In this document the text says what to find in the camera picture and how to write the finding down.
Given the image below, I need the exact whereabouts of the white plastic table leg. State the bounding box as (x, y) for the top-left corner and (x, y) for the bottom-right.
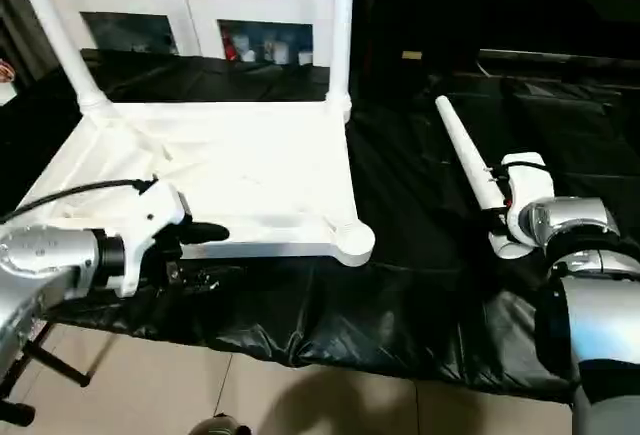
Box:
(323, 0), (355, 117)
(8, 0), (122, 122)
(434, 95), (534, 261)

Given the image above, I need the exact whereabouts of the white plastic table top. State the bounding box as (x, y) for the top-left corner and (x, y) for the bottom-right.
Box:
(13, 99), (377, 269)

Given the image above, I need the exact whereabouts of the black mat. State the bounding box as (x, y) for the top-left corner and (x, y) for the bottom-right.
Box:
(0, 47), (640, 397)

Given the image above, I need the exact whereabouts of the black metal bar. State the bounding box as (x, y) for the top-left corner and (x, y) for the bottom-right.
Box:
(477, 47), (640, 70)

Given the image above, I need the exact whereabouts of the grey curtain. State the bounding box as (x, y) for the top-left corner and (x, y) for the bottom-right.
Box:
(0, 0), (67, 84)

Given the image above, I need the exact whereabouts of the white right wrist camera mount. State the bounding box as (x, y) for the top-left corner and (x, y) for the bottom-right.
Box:
(499, 152), (557, 247)

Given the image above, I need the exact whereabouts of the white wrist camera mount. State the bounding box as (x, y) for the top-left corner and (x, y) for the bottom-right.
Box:
(117, 179), (195, 299)
(499, 152), (557, 247)

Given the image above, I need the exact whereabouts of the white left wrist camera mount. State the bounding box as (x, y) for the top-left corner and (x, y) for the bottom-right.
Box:
(117, 179), (195, 299)

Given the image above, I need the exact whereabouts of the black left wrist camera cable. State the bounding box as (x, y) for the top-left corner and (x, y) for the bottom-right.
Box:
(0, 177), (162, 222)

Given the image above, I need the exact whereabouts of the black folding frame bar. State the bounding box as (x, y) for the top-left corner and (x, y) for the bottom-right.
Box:
(0, 319), (120, 427)

